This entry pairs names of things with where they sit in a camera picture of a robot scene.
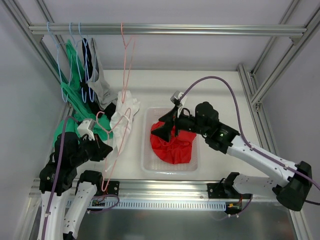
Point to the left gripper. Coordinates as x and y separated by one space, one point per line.
94 147

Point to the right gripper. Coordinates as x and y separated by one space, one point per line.
175 122

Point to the red tank top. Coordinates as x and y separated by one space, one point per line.
177 151

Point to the white tank top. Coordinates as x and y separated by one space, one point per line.
121 122

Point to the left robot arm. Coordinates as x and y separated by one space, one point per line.
56 180

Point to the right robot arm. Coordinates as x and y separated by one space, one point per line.
287 181

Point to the green tank top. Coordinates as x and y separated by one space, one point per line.
73 90

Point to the light blue hanger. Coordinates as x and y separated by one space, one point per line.
75 50
57 46
87 93

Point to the grey tank top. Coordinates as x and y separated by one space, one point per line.
103 94

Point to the black tank top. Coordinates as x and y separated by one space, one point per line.
109 111

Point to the white plastic basket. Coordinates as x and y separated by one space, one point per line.
150 163

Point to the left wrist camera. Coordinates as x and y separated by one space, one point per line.
86 127

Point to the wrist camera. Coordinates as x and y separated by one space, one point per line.
178 102
86 127

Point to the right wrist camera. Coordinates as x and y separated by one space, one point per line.
178 102

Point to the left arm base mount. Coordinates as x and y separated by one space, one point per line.
110 187

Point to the front aluminium rail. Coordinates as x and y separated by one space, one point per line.
171 190

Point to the slotted cable duct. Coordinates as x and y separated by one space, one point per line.
135 204

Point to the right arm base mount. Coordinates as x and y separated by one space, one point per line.
217 191

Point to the right aluminium frame post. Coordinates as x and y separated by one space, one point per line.
255 93

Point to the aluminium hanging rail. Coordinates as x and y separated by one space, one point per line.
278 30

